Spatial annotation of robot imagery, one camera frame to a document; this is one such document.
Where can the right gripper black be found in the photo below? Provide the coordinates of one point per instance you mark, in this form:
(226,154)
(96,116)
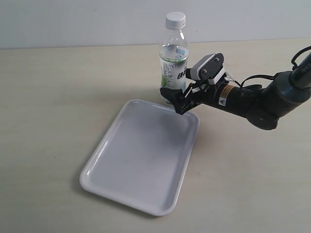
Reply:
(195,94)

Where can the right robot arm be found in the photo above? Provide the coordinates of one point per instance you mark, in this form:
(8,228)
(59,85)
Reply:
(261,106)

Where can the white plastic tray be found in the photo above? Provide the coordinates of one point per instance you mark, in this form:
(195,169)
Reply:
(142,159)

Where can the clear plastic water bottle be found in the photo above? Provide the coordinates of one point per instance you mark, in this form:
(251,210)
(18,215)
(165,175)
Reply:
(174,53)

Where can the white bottle cap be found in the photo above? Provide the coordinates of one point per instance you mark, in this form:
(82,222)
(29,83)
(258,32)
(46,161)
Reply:
(175,20)

